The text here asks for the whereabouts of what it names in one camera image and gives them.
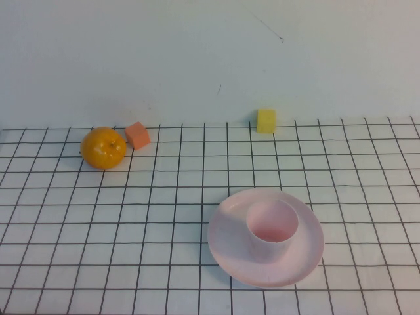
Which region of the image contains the pink plastic cup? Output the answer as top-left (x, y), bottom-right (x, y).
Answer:
top-left (245, 199), bottom-right (300, 263)

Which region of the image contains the pink round plate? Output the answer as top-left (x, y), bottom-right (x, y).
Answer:
top-left (207, 188), bottom-right (326, 290)

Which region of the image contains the yellow foam cube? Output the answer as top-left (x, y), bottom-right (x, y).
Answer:
top-left (257, 108), bottom-right (277, 134)

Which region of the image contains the orange foam cube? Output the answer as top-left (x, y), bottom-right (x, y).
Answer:
top-left (124, 121), bottom-right (152, 151)

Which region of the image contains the orange fruit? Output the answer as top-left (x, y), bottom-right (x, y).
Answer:
top-left (80, 126), bottom-right (127, 171)

